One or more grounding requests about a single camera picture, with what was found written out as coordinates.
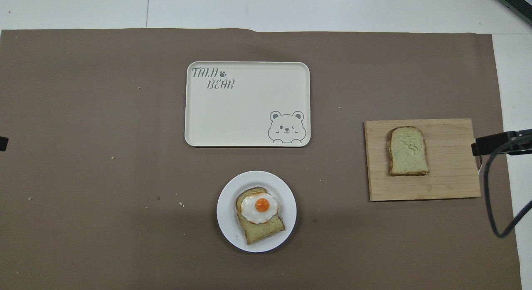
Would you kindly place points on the white round plate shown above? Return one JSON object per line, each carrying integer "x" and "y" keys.
{"x": 228, "y": 223}

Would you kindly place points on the cream tray with bear print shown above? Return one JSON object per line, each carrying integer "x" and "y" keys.
{"x": 241, "y": 115}

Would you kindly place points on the fried egg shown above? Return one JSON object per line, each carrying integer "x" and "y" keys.
{"x": 259, "y": 206}

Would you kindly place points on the bread slice with fried egg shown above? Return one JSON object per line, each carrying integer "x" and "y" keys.
{"x": 262, "y": 232}

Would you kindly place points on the plain bread slice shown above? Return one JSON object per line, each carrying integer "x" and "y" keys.
{"x": 408, "y": 153}

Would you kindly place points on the wooden cutting board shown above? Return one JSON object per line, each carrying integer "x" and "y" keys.
{"x": 449, "y": 178}

